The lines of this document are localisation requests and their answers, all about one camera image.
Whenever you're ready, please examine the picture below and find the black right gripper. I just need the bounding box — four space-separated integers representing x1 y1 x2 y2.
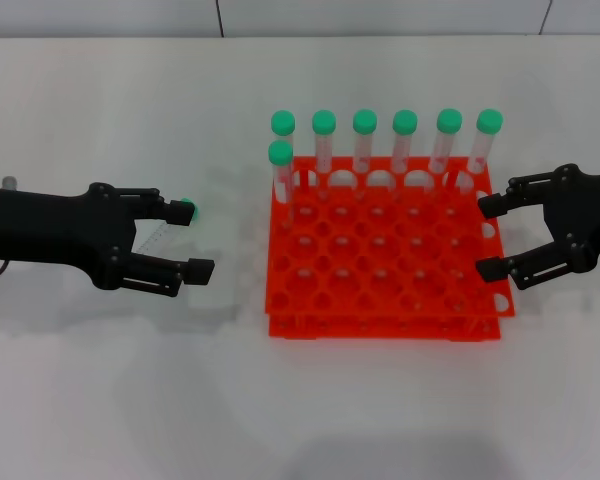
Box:
475 164 600 292

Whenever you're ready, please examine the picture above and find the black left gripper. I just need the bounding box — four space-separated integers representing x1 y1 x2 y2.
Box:
0 183 195 291

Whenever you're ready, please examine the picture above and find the clear test tube green cap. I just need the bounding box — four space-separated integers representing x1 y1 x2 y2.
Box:
312 109 338 194
352 108 378 175
467 108 505 175
428 108 464 175
132 198 200 255
271 109 298 174
390 109 419 175
268 140 296 229

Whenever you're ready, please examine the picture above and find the orange test tube rack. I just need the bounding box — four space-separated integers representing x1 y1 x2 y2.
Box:
264 155 516 342

